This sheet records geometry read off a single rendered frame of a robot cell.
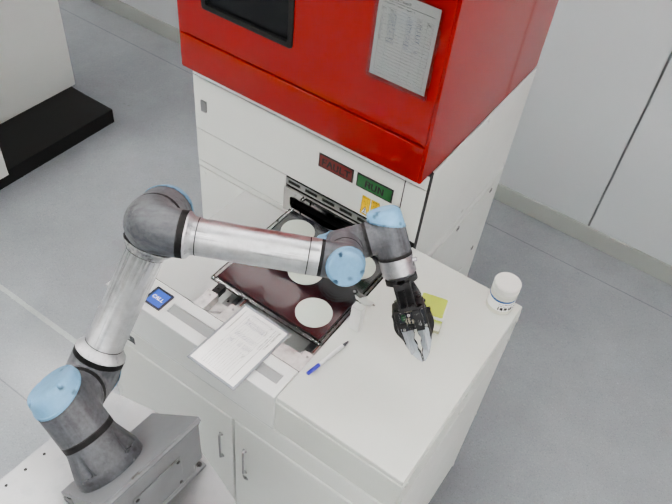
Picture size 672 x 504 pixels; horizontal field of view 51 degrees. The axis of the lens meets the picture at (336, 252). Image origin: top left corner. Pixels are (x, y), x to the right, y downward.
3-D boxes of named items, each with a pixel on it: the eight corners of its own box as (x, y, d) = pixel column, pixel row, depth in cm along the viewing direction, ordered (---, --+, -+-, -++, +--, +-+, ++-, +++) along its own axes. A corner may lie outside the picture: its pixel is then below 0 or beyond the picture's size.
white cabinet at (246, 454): (245, 339, 291) (244, 191, 232) (450, 473, 258) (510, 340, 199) (129, 453, 253) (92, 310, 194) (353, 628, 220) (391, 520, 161)
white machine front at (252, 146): (203, 160, 240) (197, 56, 211) (409, 275, 212) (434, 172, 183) (197, 165, 238) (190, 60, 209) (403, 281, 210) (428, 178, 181)
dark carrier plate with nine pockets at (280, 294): (293, 211, 216) (293, 210, 216) (388, 264, 204) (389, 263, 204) (218, 277, 195) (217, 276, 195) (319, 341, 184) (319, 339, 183)
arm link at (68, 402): (50, 459, 143) (10, 407, 140) (73, 426, 156) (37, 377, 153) (99, 432, 142) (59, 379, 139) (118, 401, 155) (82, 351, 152)
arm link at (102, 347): (40, 405, 154) (137, 182, 141) (65, 375, 168) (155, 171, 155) (92, 427, 155) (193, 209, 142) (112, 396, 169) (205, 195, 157)
